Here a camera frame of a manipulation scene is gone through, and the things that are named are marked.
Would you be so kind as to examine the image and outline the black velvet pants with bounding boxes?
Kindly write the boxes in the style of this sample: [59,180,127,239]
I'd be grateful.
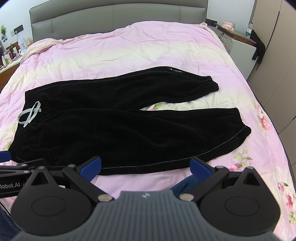
[9,66,251,175]

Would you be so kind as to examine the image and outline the wooden left nightstand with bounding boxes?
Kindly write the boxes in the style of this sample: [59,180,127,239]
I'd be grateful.
[0,56,21,92]

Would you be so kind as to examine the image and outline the beige wardrobe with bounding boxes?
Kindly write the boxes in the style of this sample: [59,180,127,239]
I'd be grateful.
[246,0,296,160]

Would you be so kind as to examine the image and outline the small white table lamp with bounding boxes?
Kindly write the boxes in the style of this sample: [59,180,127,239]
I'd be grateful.
[18,38,27,56]

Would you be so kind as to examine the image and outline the small green potted plant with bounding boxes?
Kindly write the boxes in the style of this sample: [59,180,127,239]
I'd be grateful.
[1,25,7,42]

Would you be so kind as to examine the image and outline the pink floral duvet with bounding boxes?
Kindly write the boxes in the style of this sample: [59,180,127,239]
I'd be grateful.
[1,21,295,240]

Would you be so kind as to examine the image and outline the white bedside cabinet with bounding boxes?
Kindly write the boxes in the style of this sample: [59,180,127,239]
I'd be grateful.
[206,19,256,80]

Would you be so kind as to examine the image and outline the black garment on cabinet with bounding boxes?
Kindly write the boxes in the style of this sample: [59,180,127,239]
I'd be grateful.
[250,30,266,64]

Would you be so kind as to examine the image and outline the grey upholstered headboard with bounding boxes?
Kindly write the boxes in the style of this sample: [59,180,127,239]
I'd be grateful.
[29,0,208,42]

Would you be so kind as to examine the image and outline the plastic water bottle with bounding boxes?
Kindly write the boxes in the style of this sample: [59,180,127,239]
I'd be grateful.
[245,22,252,39]

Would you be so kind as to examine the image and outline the black wall socket panel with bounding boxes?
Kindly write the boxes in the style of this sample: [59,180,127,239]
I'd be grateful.
[14,25,23,34]

